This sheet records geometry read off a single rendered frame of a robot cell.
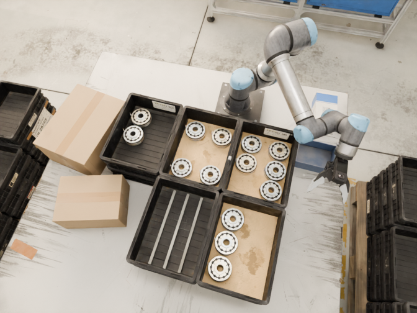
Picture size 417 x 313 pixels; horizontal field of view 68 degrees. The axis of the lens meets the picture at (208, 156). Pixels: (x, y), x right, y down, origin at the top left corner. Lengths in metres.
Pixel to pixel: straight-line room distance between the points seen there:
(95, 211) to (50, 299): 0.45
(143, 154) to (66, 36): 2.16
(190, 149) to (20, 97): 1.38
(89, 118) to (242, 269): 1.05
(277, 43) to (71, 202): 1.15
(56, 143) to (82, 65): 1.63
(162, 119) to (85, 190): 0.53
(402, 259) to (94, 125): 1.87
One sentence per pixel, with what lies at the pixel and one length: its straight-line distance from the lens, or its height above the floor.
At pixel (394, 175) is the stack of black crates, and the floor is 0.53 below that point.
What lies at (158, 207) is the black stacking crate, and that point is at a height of 0.83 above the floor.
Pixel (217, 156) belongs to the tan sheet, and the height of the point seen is 0.83.
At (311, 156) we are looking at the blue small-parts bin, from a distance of 1.81.
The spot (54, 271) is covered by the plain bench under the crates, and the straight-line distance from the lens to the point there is 1.73.
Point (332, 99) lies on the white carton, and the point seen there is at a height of 0.79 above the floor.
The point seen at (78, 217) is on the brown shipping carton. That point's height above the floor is 0.86.
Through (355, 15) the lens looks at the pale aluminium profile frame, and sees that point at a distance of 3.29.
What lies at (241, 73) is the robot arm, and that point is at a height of 0.97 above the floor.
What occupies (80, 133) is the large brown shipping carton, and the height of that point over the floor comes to 0.90.
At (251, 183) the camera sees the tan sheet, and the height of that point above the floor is 0.83.
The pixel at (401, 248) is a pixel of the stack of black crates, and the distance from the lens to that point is 2.21.
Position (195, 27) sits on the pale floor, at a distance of 3.37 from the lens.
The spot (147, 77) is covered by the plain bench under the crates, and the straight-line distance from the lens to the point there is 2.06.
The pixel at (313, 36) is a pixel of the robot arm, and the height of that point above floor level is 1.32.
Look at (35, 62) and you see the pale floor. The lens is 3.46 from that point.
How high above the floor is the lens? 2.26
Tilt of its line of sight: 65 degrees down
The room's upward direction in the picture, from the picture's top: 1 degrees counter-clockwise
